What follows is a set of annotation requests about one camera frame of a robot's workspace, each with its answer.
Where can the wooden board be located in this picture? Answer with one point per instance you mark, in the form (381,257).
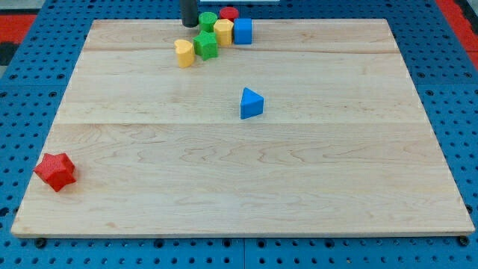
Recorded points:
(344,147)

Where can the yellow heart block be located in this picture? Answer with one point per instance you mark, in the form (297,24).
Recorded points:
(185,53)

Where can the red cylinder block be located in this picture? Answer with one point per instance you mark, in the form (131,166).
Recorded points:
(230,13)

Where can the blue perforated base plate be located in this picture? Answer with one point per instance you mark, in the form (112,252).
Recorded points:
(34,82)

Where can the red star block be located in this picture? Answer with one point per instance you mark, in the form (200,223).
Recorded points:
(56,170)

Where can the green star block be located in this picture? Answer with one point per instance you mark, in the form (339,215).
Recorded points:
(205,45)

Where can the blue triangle block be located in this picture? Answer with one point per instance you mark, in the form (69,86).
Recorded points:
(251,104)

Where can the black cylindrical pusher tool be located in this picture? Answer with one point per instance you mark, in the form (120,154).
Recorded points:
(189,13)

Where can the blue cube block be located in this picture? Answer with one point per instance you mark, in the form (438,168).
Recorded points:
(243,31)

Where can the green cylinder block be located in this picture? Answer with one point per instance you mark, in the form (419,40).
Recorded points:
(207,21)

